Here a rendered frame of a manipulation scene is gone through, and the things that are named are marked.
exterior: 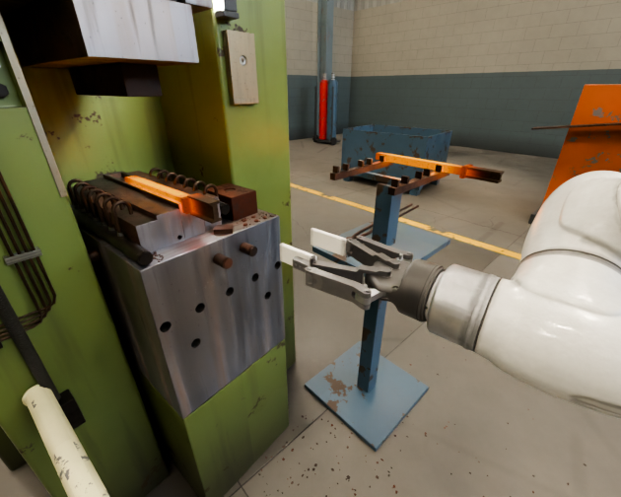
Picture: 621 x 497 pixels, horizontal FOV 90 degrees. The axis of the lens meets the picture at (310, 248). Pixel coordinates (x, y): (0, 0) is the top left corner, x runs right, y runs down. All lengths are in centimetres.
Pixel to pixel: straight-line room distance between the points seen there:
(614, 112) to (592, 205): 325
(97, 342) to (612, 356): 94
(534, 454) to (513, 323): 130
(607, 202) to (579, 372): 18
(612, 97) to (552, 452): 282
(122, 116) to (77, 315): 62
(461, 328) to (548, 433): 137
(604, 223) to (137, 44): 71
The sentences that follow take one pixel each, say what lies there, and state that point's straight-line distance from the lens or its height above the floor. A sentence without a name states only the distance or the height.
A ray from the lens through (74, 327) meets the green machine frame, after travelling 92.
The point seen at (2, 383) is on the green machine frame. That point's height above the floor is 68.
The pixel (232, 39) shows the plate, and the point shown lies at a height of 133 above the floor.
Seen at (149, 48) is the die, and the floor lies 129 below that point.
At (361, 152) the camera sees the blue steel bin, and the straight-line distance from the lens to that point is 450.
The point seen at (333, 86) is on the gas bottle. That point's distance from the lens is 789.
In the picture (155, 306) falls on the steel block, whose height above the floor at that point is 83.
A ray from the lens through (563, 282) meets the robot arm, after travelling 39.
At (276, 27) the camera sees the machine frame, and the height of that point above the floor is 138.
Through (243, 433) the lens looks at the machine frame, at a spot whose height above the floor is 21.
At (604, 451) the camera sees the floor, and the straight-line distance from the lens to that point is 180.
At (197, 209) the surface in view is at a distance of 73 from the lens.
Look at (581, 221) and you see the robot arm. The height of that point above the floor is 110.
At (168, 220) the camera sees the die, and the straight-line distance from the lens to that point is 74.
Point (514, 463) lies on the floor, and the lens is 158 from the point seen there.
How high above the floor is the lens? 123
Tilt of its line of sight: 27 degrees down
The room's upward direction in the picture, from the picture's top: straight up
